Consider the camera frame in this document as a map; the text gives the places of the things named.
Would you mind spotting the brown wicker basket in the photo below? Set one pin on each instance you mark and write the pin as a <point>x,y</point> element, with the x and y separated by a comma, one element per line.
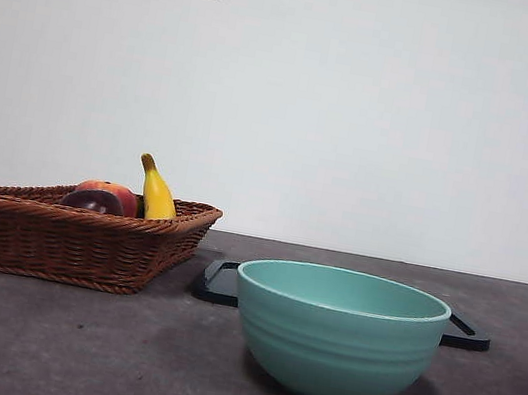
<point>74,242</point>

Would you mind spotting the dark red plum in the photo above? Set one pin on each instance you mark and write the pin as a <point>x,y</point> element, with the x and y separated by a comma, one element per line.
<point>91,201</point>

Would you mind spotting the yellow banana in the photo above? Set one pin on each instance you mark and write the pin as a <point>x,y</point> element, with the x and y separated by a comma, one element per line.
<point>157,195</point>

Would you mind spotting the dark rectangular tray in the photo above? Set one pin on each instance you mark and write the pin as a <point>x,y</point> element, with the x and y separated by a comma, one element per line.
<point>213,290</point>

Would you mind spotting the teal ribbed bowl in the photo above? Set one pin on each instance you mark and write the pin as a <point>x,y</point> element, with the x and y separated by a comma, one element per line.
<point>335,346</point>

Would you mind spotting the red yellow apple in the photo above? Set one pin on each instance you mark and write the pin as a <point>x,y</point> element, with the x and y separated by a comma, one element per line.
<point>108,188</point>

